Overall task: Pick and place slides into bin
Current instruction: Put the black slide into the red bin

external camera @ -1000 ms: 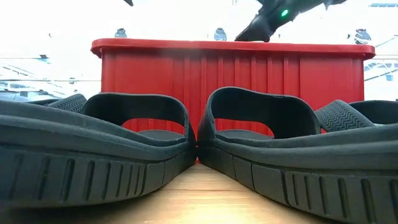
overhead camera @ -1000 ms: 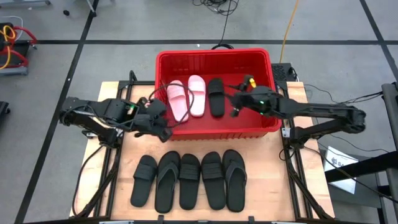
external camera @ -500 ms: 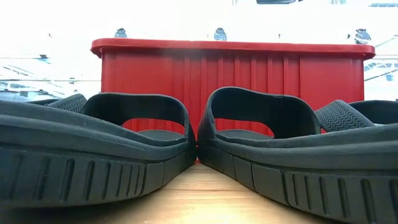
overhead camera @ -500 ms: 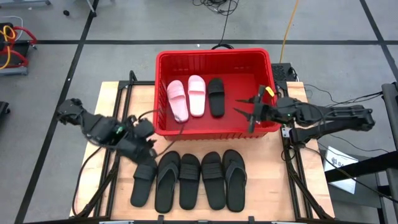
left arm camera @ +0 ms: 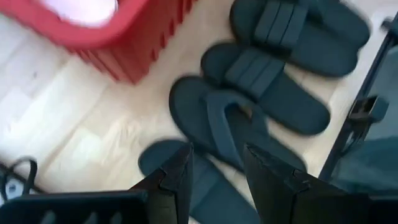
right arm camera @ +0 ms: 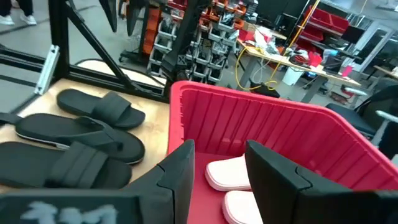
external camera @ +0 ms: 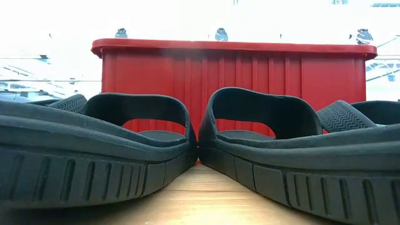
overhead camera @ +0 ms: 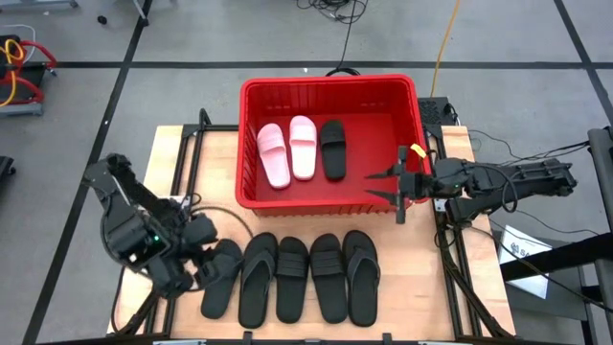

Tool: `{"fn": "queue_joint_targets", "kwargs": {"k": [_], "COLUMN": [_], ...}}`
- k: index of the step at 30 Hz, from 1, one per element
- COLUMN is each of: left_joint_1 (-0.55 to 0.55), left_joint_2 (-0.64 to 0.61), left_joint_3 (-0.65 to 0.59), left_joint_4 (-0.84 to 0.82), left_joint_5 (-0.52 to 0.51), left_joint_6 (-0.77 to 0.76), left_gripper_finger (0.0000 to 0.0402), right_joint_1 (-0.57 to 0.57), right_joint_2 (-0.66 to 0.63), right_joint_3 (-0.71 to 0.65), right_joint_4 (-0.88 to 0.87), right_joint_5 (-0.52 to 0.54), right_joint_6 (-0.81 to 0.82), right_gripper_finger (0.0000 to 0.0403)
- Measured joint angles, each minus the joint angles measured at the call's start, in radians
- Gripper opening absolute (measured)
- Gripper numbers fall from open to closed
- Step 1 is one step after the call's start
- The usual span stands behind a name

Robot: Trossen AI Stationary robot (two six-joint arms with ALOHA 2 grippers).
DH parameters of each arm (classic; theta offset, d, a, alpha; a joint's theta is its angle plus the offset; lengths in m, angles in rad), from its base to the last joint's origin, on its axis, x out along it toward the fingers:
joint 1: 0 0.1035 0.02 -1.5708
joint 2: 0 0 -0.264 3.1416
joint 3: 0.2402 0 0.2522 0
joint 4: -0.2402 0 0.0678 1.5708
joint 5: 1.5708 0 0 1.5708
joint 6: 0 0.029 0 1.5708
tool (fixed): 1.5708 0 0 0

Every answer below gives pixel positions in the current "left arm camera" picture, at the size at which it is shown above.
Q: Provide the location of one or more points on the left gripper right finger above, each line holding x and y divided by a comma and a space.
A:
273, 186

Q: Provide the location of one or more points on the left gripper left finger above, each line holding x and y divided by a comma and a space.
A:
174, 186

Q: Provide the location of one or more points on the red plastic bin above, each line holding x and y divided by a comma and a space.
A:
124, 46

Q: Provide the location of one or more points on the black frame rail with brackets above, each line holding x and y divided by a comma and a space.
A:
363, 109

